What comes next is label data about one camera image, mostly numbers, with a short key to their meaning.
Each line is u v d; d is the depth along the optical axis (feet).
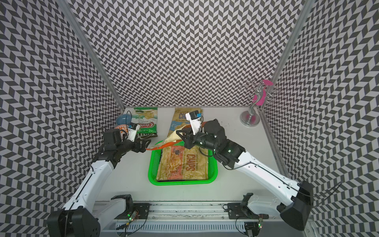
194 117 1.80
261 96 3.00
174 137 2.08
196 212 2.44
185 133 1.93
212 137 1.52
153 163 2.63
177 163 2.77
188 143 1.81
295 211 1.19
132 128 2.28
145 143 2.41
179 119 3.54
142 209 2.37
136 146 2.35
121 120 3.55
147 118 3.60
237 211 2.38
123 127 3.35
